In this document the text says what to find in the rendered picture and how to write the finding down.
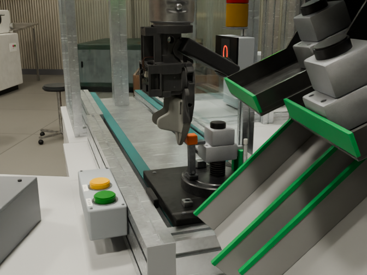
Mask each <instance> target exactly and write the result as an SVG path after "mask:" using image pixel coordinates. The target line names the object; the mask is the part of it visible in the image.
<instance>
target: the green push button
mask: <svg viewBox="0 0 367 275"><path fill-rule="evenodd" d="M93 197H94V202H96V203H98V204H109V203H112V202H114V201H115V200H116V194H115V193H114V192H112V191H109V190H103V191H99V192H97V193H95V195H94V196H93Z"/></svg>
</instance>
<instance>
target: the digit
mask: <svg viewBox="0 0 367 275"><path fill-rule="evenodd" d="M229 47H230V39H225V38H221V56H222V57H228V58H229Z"/></svg>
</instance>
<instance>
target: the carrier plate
mask: <svg viewBox="0 0 367 275"><path fill-rule="evenodd" d="M187 168H188V166H181V167H175V168H165V169H156V170H146V171H143V179H144V181H145V182H146V184H147V186H148V187H149V188H151V189H152V190H153V192H154V194H155V195H156V196H157V198H158V203H159V204H160V206H161V208H162V209H163V211H164V213H165V214H166V215H167V217H168V219H169V220H170V222H171V223H172V225H173V227H175V226H183V225H190V224H196V223H203V221H202V220H201V219H200V218H198V217H197V216H195V215H194V214H193V212H194V211H195V210H196V209H197V208H198V207H199V206H200V205H201V204H202V203H203V202H204V201H205V200H206V198H200V197H197V196H194V195H192V194H189V193H188V192H186V191H184V190H183V188H182V186H181V174H182V172H183V171H184V170H186V169H187ZM188 198H190V199H191V200H192V201H193V207H186V208H184V207H183V205H182V199H188Z"/></svg>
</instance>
